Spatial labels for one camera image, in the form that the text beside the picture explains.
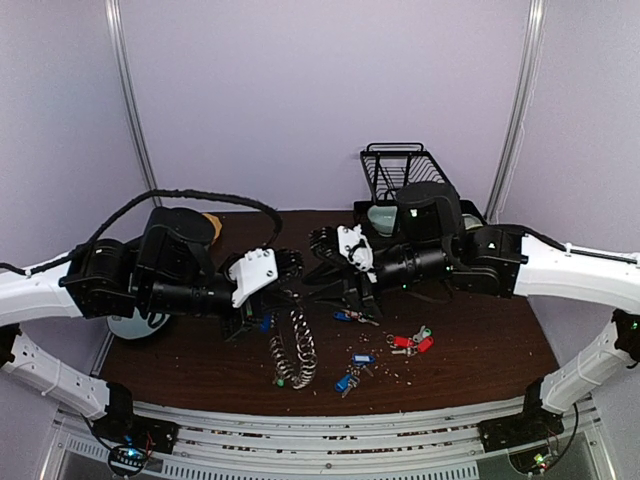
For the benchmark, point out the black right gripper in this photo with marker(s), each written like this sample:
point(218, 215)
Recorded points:
point(360, 282)

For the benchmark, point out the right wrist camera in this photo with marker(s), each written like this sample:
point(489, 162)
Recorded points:
point(344, 247)

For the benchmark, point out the mixed colour key tag bunch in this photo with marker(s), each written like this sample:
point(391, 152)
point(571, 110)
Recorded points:
point(352, 316)

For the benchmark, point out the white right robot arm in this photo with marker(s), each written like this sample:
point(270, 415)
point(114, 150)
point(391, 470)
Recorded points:
point(432, 243)

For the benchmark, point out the aluminium frame post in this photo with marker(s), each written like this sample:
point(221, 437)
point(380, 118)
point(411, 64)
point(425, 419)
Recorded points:
point(118, 40)
point(523, 95)

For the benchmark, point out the celadon green bowl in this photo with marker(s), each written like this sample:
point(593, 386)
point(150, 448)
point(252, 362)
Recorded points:
point(383, 219)

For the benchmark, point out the yellow dotted plate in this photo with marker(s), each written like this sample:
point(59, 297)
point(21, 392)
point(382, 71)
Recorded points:
point(216, 225)

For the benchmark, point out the metal disc with key rings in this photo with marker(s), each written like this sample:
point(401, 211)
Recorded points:
point(292, 348)

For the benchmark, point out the blue key tag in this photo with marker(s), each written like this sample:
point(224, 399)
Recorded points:
point(346, 384)
point(362, 362)
point(266, 323)

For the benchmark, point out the left aluminium frame post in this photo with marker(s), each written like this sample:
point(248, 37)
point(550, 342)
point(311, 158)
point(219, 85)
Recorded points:
point(118, 40)

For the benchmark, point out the right aluminium frame post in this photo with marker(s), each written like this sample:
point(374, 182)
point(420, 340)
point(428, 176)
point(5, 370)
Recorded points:
point(523, 95)

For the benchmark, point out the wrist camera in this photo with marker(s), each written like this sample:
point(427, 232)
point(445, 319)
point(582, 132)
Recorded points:
point(344, 247)
point(259, 268)

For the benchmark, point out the aluminium front rail base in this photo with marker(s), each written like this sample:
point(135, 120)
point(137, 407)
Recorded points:
point(436, 444)

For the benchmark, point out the pale green bowl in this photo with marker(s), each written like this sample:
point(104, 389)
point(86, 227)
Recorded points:
point(472, 222)

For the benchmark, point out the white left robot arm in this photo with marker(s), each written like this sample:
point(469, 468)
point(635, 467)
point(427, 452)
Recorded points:
point(167, 271)

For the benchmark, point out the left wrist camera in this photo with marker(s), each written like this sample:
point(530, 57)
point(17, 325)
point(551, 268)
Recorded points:
point(259, 268)

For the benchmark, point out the light blue plate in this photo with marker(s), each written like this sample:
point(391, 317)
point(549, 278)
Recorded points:
point(136, 327)

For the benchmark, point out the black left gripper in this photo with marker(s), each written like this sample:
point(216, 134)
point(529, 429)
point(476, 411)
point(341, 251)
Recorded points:
point(271, 298)

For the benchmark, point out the red key tag bunch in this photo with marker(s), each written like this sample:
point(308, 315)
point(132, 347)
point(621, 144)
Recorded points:
point(419, 343)

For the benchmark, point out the black wire dish rack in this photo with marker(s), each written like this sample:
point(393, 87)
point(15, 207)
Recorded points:
point(407, 175)

